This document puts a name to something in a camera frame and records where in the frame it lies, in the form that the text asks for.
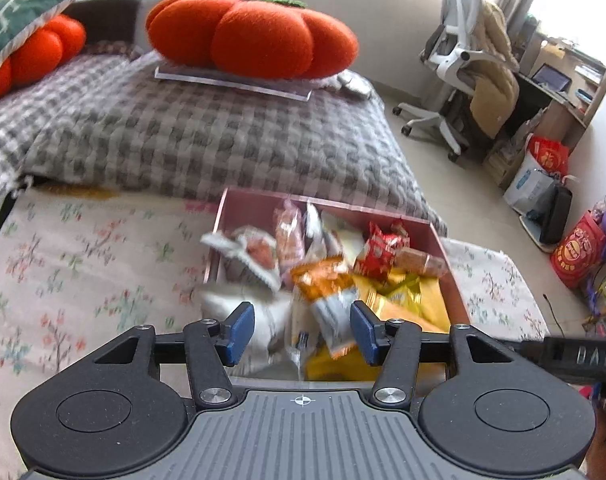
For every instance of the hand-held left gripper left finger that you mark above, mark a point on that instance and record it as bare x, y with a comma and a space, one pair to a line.
239, 332

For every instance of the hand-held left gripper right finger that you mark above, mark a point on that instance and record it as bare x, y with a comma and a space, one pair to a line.
364, 332

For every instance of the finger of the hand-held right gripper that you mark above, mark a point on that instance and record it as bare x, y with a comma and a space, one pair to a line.
525, 349

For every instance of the orange-yellow snack packet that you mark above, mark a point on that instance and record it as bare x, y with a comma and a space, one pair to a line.
383, 310

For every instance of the yellow printed snack packet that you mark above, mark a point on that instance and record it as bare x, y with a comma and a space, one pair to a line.
403, 285

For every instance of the silver printed snack packet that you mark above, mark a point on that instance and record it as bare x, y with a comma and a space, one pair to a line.
300, 335

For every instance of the orange snack packet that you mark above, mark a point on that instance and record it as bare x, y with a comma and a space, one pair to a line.
323, 280

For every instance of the small silver snack packet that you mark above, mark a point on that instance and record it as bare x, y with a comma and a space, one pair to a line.
248, 255

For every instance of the red snack packet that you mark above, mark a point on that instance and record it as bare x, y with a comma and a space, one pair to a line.
380, 250

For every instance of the small pale biscuit packet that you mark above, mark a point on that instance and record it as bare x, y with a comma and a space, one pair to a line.
423, 262

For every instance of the pink snack packet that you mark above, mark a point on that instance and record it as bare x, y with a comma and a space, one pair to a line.
289, 235

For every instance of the long silver snack packet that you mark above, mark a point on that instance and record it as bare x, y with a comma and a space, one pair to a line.
315, 230

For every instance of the pink cardboard box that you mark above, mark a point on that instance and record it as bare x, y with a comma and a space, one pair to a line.
253, 210

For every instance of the red and orange printed bag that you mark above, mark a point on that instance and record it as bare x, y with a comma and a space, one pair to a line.
578, 252

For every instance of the black bag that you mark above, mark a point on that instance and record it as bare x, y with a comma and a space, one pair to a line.
557, 215

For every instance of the floral tablecloth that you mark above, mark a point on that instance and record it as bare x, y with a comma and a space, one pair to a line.
98, 270

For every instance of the white and blue bag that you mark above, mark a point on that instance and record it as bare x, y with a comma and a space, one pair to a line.
528, 187

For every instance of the grey checkered blanket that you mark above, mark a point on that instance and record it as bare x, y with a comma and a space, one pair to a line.
208, 150

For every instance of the red gift bag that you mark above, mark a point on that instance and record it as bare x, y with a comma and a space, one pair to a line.
548, 155

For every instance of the clear acrylic board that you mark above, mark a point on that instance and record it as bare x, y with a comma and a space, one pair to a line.
233, 82

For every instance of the wooden desk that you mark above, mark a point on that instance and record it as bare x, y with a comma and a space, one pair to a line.
583, 105

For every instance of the tan coat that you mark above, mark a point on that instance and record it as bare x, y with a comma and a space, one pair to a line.
495, 95

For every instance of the tablet screen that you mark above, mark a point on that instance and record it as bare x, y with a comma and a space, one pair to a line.
550, 77

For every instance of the white office chair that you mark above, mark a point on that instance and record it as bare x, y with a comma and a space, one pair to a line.
453, 60

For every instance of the large orange pumpkin cushion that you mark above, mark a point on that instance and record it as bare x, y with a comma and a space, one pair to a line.
258, 35

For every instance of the dark grey sofa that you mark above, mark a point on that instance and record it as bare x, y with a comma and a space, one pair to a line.
113, 15

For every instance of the small orange pumpkin cushion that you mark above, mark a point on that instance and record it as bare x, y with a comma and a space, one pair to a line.
38, 55

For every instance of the green branch-print pillow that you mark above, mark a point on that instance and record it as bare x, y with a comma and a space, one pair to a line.
13, 20

